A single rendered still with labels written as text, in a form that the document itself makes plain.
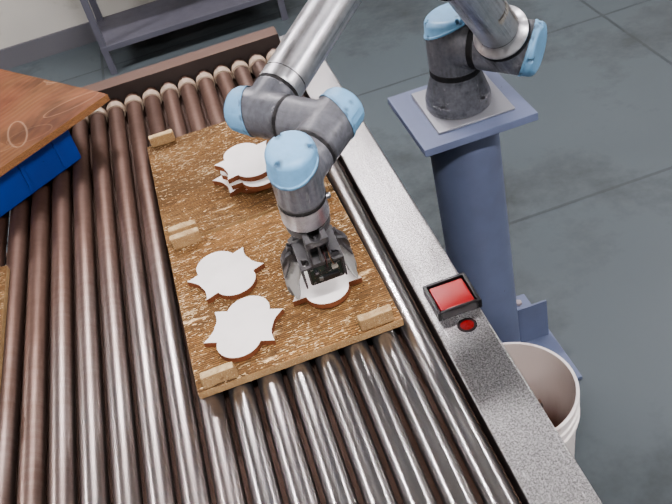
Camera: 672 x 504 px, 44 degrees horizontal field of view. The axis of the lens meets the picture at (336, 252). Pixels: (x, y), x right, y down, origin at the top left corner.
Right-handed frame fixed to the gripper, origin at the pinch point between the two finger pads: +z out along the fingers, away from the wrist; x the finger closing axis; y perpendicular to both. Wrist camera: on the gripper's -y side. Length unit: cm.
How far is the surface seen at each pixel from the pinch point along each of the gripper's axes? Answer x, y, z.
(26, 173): -53, -65, 14
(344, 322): 0.6, 11.2, -1.7
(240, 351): -17.0, 10.3, -2.8
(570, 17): 167, -201, 151
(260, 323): -12.6, 5.6, -1.5
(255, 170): -4.1, -34.5, 5.2
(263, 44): 11, -99, 27
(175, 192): -21.5, -42.6, 12.2
